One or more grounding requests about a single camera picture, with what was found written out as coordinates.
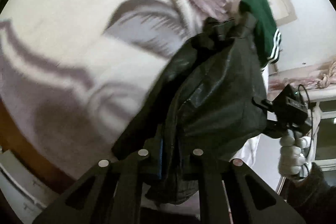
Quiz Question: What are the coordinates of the black leather jacket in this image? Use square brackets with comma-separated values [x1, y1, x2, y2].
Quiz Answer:
[112, 12, 266, 205]

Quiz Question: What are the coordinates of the folded green striped garment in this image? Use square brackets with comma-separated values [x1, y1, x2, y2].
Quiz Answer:
[239, 0, 282, 71]

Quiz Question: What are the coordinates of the floral bed blanket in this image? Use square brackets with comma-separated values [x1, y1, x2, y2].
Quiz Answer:
[1, 0, 239, 178]

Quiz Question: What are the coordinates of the pink tied curtain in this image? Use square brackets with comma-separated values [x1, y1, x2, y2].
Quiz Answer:
[268, 60, 335, 96]

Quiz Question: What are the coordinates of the white gloved right hand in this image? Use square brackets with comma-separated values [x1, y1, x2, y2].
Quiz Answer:
[278, 130, 314, 182]

